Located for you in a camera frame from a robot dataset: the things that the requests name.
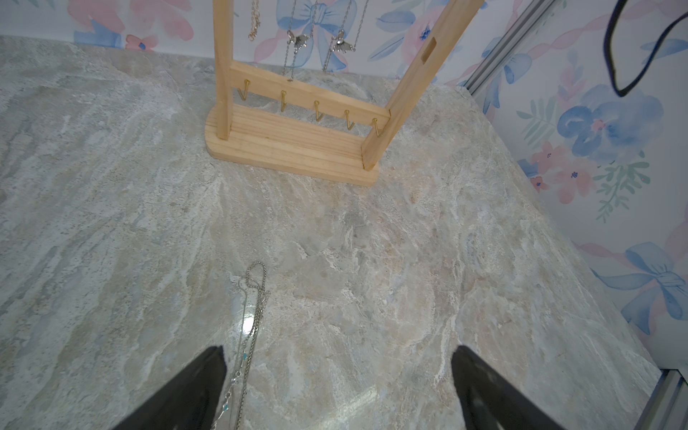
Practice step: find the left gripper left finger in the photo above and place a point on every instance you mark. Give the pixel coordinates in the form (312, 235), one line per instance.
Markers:
(188, 401)

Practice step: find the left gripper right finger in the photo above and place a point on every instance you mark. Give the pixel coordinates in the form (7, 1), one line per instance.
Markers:
(488, 400)

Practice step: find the wooden jewelry display stand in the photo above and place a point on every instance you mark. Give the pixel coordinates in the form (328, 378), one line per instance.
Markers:
(254, 137)

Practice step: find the right aluminium corner post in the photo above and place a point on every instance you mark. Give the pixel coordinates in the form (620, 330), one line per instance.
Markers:
(527, 23)

